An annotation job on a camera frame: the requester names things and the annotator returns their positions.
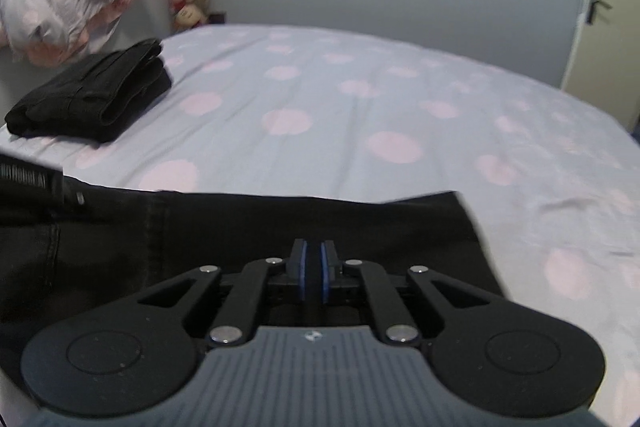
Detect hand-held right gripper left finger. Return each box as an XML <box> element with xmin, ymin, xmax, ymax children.
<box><xmin>137</xmin><ymin>238</ymin><xmax>308</xmax><ymax>347</ymax></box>

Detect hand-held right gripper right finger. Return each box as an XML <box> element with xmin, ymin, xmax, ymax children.
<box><xmin>319</xmin><ymin>239</ymin><xmax>493</xmax><ymax>347</ymax></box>

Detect black pants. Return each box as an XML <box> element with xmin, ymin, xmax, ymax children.
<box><xmin>5</xmin><ymin>38</ymin><xmax>173</xmax><ymax>144</ymax></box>
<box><xmin>0</xmin><ymin>152</ymin><xmax>506</xmax><ymax>408</ymax></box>

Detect bed with pink dotted sheet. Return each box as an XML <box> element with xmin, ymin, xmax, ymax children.
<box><xmin>0</xmin><ymin>23</ymin><xmax>640</xmax><ymax>423</ymax></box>

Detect cream door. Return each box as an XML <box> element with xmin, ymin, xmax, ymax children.
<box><xmin>560</xmin><ymin>0</ymin><xmax>640</xmax><ymax>130</ymax></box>

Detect black door handle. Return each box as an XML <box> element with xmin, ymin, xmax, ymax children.
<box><xmin>584</xmin><ymin>0</ymin><xmax>613</xmax><ymax>26</ymax></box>

